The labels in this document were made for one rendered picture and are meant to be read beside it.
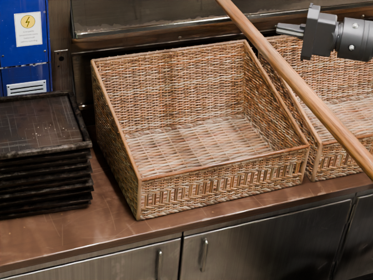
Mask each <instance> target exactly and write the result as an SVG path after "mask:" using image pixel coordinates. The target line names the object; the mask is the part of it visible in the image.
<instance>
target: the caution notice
mask: <svg viewBox="0 0 373 280"><path fill-rule="evenodd" d="M14 21H15V29H16V42H17V47H20V46H30V45H36V44H42V28H41V12H31V13H19V14H14Z"/></svg>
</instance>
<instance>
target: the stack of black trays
mask: <svg viewBox="0 0 373 280"><path fill-rule="evenodd" d="M90 147H92V142H91V140H90V136H89V134H88V131H87V128H86V126H85V123H84V120H83V117H82V114H81V112H80V109H79V107H78V103H77V101H76V98H75V96H74V93H73V90H72V89H67V90H61V91H51V92H41V93H30V94H20V95H14V96H4V97H0V220H3V219H10V218H18V217H25V216H32V215H37V214H44V213H52V212H59V211H66V210H71V209H78V208H85V207H87V205H89V204H91V201H90V200H91V199H93V197H92V193H91V191H94V188H93V185H94V182H93V179H92V176H91V173H93V170H92V167H91V163H90V160H89V159H92V155H91V151H90Z"/></svg>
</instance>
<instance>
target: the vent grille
mask: <svg viewBox="0 0 373 280"><path fill-rule="evenodd" d="M46 91H47V90H46V80H42V81H34V82H26V83H17V84H9V85H7V96H14V95H20V94H30V93H41V92H46Z"/></svg>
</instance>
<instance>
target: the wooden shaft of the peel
mask: <svg viewBox="0 0 373 280"><path fill-rule="evenodd" d="M214 1H216V3H217V4H218V5H219V6H220V7H221V8H222V10H223V11H224V12H225V13H226V14H227V15H228V16H229V18H230V19H231V20H232V21H233V22H234V23H235V24H236V26H237V27H238V28H239V29H240V30H241V31H242V32H243V33H244V35H245V36H246V37H247V38H248V40H249V41H250V42H251V43H252V44H253V45H254V46H255V48H256V49H257V50H258V51H259V52H260V53H261V54H262V55H263V57H264V58H265V59H266V60H267V61H268V62H269V63H270V65H271V66H272V67H273V68H274V69H275V70H276V71H277V72H278V74H279V75H280V76H281V77H282V79H283V80H284V81H285V82H286V83H287V84H288V85H289V87H290V88H291V89H292V90H293V91H294V92H295V93H296V94H297V96H298V97H299V98H300V99H301V100H302V101H303V102H304V103H305V105H306V106H307V107H308V109H309V110H311V111H312V113H313V114H314V115H315V116H316V118H317V119H318V120H319V121H320V122H321V123H322V124H323V125H324V127H325V128H326V129H327V130H328V131H329V132H330V133H331V135H332V136H333V137H334V138H335V139H336V140H337V141H338V143H339V144H340V145H341V146H342V147H343V149H344V150H345V151H346V152H347V153H348V154H349V155H350V157H351V158H352V159H353V160H354V161H355V162H356V163H357V165H358V166H359V167H360V168H361V169H362V170H363V171H364V172H365V174H366V175H367V176H368V177H369V178H370V179H371V180H372V182H373V155H372V154H371V153H370V152H369V151H368V150H367V149H366V148H365V147H364V146H363V145H362V144H361V142H360V141H359V140H358V139H357V138H356V137H355V136H354V135H353V134H352V133H351V132H350V131H349V129H348V128H347V127H346V126H345V125H344V124H343V123H342V121H340V120H339V119H338V117H337V116H336V115H335V114H334V113H333V112H332V111H331V109H330V108H329V107H328V106H327V105H326V104H325V103H324V102H323V101H322V100H321V99H320V98H319V96H318V95H317V94H316V93H315V92H314V91H313V90H312V89H311V88H310V87H309V86H308V84H307V83H306V82H305V81H304V80H303V79H302V78H301V77H300V76H299V75H298V74H297V73H296V72H295V70H294V69H293V68H292V67H291V66H290V65H289V64H288V62H287V61H286V60H284V58H283V57H282V56H281V55H280V54H279V53H278V52H277V50H276V49H275V48H274V47H273V46H272V45H271V44H270V43H269V42H268V41H267V40H266V39H265V37H264V36H263V35H262V34H261V33H260V32H259V31H258V30H257V29H256V28H255V27H254V25H253V24H252V23H251V22H250V21H249V20H248V19H247V18H246V17H245V16H244V15H243V14H242V12H241V11H240V10H239V9H238V8H237V7H236V5H235V4H234V3H233V2H232V1H231V0H214Z"/></svg>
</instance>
